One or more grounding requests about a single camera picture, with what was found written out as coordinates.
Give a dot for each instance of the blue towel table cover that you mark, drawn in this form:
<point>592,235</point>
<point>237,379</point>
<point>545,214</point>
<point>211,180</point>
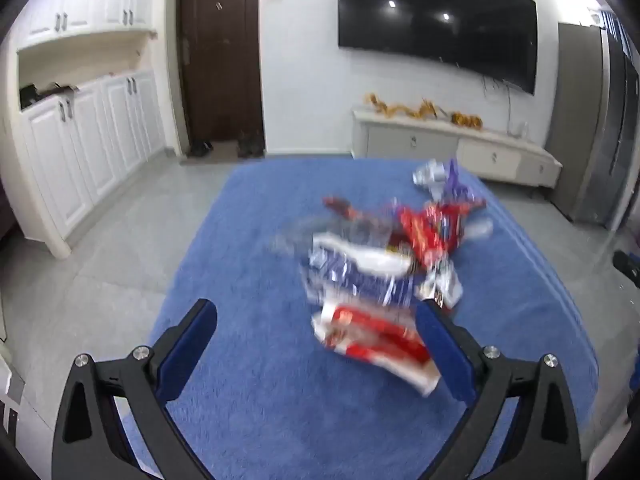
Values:
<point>267,401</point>

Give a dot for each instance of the purple tissue pack wrapper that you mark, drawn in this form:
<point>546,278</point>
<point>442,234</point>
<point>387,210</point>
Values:
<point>455,191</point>

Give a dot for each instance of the red white snack bag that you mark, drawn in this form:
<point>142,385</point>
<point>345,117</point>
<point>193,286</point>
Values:
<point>371,335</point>

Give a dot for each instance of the red snack wrapper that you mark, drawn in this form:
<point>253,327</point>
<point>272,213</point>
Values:
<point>437,229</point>

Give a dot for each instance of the wall mounted black television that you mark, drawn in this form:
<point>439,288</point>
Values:
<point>494,38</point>

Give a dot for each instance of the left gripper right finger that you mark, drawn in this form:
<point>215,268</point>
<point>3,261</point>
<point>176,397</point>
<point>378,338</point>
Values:
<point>542,441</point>

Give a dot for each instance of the golden tiger ornament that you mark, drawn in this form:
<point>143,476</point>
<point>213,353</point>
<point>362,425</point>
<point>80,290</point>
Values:
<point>467,121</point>

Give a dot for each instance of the white wall cabinet unit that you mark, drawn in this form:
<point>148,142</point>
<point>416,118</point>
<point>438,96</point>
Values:
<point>79,111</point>

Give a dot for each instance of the golden dragon ornament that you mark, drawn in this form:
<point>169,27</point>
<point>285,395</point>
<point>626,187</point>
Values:
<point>426,110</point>

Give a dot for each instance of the white paper pack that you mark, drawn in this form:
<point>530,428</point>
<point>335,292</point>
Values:
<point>432,176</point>

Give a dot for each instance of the grey double door refrigerator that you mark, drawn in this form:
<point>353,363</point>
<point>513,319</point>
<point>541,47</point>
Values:
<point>593,124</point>

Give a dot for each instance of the white TV console cabinet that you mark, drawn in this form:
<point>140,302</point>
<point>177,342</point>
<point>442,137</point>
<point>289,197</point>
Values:
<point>489,155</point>

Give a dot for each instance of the black shoes by door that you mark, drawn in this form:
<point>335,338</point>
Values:
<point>200,148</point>

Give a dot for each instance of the dark brown entrance door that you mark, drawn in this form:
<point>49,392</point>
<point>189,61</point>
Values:
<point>220,68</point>

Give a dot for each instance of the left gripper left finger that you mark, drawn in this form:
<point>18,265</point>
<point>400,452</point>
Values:
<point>89,439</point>

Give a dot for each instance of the brown shoes by door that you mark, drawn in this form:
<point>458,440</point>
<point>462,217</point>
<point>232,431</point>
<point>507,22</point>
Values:
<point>251,145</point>

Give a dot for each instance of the blue white snack bag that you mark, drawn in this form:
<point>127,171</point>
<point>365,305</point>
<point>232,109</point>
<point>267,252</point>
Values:
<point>333,268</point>

